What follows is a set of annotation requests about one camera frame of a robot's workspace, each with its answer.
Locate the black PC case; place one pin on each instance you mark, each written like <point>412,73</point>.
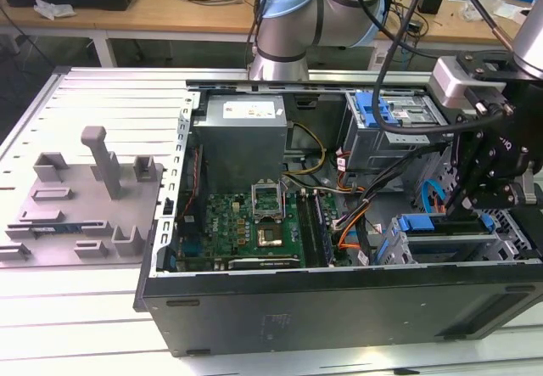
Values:
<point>339,312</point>

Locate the installed RAM stick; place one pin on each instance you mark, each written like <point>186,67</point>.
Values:
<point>323,231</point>

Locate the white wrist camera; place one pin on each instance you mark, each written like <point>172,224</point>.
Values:
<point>449,83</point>

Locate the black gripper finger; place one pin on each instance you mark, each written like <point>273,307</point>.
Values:
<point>500,193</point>
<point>473,164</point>

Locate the metal disk bay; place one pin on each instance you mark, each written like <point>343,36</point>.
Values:
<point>458,248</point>

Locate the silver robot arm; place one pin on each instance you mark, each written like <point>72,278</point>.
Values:
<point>288,32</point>

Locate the CPU socket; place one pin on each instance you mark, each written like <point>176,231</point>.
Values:
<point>269,237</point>

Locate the wooden desk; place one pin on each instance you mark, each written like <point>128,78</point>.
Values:
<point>127,19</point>

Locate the grey parts rack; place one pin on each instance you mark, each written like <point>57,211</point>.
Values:
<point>85,223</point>

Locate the small black box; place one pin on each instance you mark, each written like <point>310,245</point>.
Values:
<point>430,2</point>

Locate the grey power supply unit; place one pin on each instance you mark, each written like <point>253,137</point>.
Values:
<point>237,147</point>

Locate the green motherboard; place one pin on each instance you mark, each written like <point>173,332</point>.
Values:
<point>225,223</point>

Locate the crumpled white plastic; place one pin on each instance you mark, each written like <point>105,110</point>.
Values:
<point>53,9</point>

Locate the blue plastic drive bracket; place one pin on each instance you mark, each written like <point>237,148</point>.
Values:
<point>365,113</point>

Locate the white open box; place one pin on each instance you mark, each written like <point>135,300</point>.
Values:
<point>519,16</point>

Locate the black graphics card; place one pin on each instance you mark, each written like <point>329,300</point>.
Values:
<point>263,264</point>

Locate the clear plastic bag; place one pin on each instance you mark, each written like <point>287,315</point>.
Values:
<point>470,11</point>

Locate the black RAM slot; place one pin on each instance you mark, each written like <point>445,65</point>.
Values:
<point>303,227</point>

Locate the hard disk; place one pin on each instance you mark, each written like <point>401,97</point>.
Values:
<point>415,223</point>

